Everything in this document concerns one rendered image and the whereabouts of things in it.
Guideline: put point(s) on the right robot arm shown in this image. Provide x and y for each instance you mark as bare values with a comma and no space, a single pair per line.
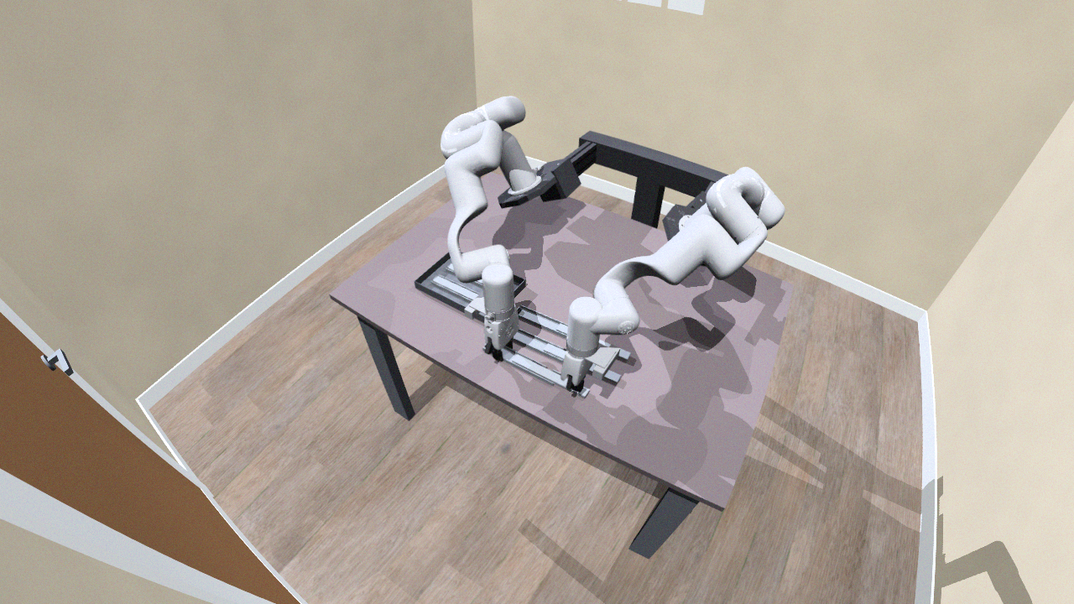
472,155

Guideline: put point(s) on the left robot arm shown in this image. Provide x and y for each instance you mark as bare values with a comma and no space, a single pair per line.
723,236

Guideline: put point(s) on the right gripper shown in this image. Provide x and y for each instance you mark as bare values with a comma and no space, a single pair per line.
501,332

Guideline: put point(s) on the white drawer slide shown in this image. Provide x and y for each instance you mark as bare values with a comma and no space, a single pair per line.
537,370
552,325
551,350
450,269
454,288

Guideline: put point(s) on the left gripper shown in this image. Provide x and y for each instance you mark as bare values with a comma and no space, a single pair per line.
577,368

